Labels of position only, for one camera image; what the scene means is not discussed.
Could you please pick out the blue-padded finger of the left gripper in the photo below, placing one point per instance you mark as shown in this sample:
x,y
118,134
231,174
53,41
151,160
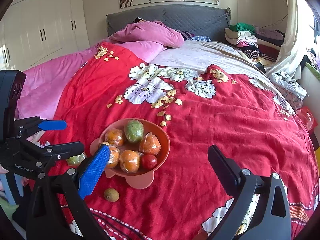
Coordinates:
x,y
52,125

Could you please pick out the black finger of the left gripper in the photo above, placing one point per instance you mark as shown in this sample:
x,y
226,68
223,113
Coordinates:
x,y
62,149

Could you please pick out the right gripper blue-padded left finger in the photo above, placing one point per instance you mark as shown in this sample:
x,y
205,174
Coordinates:
x,y
46,218

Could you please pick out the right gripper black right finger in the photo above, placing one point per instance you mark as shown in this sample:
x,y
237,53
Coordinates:
x,y
260,209

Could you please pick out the green fruit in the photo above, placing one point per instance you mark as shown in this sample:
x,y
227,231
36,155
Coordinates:
x,y
76,160
134,131

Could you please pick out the person's left hand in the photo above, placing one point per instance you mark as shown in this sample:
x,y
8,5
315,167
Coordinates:
x,y
3,170

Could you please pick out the pink blanket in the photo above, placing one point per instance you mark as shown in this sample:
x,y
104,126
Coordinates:
x,y
45,83

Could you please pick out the wrapped orange bowl left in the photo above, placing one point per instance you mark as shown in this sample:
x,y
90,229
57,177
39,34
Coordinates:
x,y
115,136

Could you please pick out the wrapped orange bowl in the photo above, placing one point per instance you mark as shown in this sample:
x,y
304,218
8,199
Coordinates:
x,y
115,136
129,161

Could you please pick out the wrapped orange bowl front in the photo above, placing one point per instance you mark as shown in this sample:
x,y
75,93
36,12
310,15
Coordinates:
x,y
129,161

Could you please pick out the wrapped green fruit in bowl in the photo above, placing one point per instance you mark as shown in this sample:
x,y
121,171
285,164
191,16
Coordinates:
x,y
134,131

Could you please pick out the pink footed fruit bowl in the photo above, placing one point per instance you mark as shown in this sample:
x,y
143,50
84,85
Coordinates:
x,y
138,148

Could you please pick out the red floral bedspread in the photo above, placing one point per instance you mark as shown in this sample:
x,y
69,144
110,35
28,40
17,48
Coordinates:
x,y
196,111

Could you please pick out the red plastic bag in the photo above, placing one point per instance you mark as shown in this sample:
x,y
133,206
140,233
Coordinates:
x,y
307,118

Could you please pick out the cream wardrobe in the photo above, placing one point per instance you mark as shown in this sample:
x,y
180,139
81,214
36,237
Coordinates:
x,y
35,31

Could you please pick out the crumpled patterned cloth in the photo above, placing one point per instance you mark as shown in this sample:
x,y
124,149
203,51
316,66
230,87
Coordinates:
x,y
290,89

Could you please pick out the pink pillow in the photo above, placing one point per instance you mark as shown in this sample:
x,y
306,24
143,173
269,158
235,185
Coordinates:
x,y
154,31

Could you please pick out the cream curtain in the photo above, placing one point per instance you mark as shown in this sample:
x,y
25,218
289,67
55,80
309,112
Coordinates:
x,y
292,51

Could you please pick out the beige bed sheet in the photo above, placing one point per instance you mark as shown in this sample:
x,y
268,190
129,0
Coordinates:
x,y
197,55

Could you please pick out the pile of folded clothes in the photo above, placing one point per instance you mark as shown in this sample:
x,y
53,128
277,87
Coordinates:
x,y
257,45

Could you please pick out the grey padded headboard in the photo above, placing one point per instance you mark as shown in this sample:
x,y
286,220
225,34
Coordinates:
x,y
196,19

